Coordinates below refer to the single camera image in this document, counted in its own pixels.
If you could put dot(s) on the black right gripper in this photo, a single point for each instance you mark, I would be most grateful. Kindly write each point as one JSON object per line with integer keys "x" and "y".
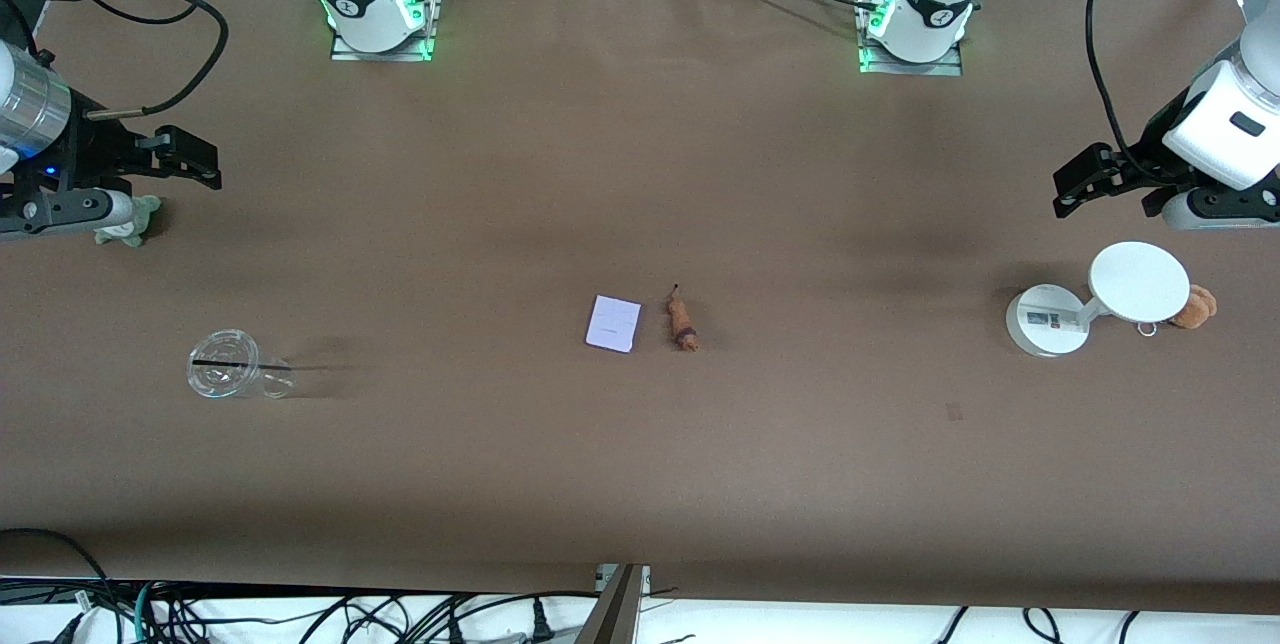
{"x": 90, "y": 153}

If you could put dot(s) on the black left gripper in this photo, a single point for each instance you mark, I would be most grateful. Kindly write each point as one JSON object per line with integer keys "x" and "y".
{"x": 1141, "y": 165}

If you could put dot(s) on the brown lion figurine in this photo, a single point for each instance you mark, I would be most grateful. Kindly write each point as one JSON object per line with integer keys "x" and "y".
{"x": 683, "y": 324}

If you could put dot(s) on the white lavender card pad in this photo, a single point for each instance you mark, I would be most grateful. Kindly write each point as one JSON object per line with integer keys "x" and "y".
{"x": 613, "y": 324}

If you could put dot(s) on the green Totoro plush toy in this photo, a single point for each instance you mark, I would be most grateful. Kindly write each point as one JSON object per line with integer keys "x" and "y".
{"x": 135, "y": 229}

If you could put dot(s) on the black drinking straw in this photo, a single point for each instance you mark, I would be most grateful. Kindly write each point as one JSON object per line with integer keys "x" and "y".
{"x": 225, "y": 363}

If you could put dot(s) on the clear plastic lidded cup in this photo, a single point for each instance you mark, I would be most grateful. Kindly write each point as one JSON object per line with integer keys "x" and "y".
{"x": 225, "y": 364}

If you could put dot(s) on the black power plug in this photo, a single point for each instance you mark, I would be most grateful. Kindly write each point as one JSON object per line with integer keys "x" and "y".
{"x": 540, "y": 624}

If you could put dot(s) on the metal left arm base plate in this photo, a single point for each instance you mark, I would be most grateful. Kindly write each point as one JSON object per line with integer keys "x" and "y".
{"x": 910, "y": 67}

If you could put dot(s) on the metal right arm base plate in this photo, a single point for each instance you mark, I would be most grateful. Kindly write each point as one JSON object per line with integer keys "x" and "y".
{"x": 385, "y": 52}

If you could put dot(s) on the aluminium frame post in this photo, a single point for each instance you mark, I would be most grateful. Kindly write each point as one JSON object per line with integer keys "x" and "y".
{"x": 615, "y": 609}

